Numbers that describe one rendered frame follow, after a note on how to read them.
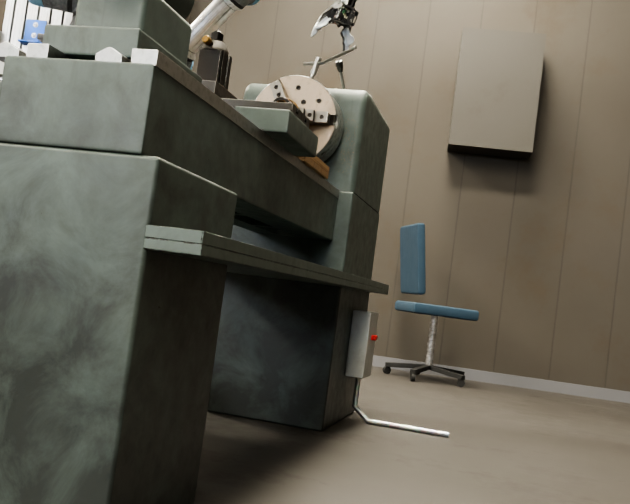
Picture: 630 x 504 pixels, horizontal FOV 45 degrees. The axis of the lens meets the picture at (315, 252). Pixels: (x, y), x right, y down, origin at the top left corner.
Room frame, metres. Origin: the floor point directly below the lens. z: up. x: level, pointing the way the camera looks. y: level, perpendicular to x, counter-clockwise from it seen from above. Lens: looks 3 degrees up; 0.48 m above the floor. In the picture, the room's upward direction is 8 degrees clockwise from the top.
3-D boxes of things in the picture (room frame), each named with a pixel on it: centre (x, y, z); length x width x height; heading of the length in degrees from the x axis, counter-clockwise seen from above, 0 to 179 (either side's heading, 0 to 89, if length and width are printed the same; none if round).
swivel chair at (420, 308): (5.28, -0.86, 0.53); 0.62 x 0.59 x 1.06; 80
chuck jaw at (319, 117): (2.60, 0.06, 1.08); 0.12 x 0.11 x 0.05; 76
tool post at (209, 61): (2.14, 0.35, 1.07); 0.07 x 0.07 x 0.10; 76
